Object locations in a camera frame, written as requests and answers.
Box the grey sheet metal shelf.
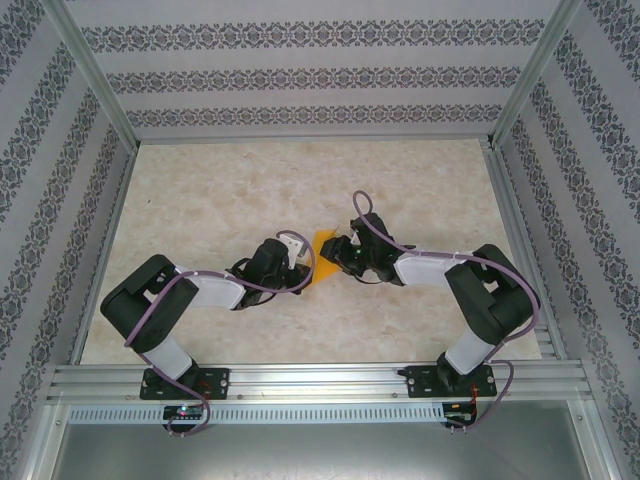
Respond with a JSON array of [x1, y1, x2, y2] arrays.
[[29, 402, 616, 480]]

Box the right gripper thin black cable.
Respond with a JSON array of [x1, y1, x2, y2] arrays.
[[352, 267, 390, 286]]

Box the gripper thin black cable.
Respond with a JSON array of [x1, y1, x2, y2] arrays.
[[232, 292, 277, 312], [352, 267, 390, 286]]

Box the left gripper thin black cable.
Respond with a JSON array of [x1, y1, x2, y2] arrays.
[[232, 292, 277, 312]]

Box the aluminium mounting rail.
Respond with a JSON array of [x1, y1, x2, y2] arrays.
[[47, 362, 594, 404]]

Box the aluminium frame back rail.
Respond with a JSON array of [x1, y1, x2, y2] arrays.
[[134, 131, 494, 146]]

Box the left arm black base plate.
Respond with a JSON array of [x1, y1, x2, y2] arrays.
[[139, 367, 232, 401]]

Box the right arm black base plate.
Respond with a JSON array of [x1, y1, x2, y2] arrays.
[[407, 364, 500, 400]]

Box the slotted grey cable duct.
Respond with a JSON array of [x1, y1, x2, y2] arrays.
[[67, 402, 451, 425]]

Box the aluminium frame side rail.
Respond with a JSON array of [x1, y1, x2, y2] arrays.
[[482, 144, 569, 361], [69, 144, 140, 366]]

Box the aluminium frame post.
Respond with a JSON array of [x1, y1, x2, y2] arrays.
[[487, 0, 584, 149], [43, 0, 140, 151]]

